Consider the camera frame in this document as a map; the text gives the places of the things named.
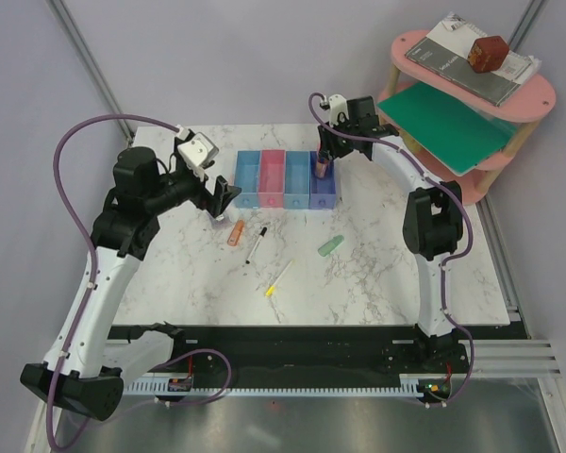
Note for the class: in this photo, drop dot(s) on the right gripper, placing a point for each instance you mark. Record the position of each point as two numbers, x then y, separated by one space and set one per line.
327 146

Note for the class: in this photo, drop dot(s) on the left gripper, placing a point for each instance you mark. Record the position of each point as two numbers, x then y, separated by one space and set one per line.
223 193

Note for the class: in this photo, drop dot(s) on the pink capped glue bottle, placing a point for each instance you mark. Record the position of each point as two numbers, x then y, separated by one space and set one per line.
320 168

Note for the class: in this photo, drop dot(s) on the light blue drawer box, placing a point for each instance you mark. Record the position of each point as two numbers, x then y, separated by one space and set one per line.
297 180

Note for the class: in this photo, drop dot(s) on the orange correction tape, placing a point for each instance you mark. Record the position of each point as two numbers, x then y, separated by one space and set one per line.
236 233

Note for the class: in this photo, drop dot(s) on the purple drawer box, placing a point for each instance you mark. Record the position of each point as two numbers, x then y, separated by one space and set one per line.
323 190

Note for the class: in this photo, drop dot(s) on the pink drawer box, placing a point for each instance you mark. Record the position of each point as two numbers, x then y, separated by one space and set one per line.
271 178

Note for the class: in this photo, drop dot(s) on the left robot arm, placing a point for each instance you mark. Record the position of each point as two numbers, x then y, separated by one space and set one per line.
80 373

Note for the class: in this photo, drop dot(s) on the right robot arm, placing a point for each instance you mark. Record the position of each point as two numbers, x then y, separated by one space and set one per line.
434 223

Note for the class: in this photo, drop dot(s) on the black marker pen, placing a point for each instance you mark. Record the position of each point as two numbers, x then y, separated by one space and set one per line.
255 246

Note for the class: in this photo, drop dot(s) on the yellow marker pen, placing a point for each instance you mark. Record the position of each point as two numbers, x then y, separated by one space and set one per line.
279 278

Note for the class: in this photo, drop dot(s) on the green board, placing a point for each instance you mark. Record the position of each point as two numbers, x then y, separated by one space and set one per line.
456 135

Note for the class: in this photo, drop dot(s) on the grey setup guide booklet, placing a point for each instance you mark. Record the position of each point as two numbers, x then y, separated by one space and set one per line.
495 88

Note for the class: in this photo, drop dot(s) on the white paper sheets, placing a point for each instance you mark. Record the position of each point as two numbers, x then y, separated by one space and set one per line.
458 36

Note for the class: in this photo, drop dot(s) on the red brown cube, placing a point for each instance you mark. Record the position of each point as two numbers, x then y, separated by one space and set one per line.
487 54

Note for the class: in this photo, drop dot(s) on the pink wooden shelf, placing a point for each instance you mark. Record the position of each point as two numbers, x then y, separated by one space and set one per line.
525 109

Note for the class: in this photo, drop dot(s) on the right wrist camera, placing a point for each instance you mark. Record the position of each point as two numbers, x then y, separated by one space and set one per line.
337 107

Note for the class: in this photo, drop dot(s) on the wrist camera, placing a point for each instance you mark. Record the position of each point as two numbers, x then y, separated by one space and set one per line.
197 151
337 107

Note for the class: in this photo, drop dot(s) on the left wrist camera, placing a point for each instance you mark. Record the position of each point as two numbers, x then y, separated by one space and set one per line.
197 151

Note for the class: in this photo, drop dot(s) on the white cable duct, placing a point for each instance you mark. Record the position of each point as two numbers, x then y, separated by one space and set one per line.
164 385

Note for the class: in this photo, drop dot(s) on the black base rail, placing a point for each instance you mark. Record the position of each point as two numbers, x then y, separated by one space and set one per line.
310 357

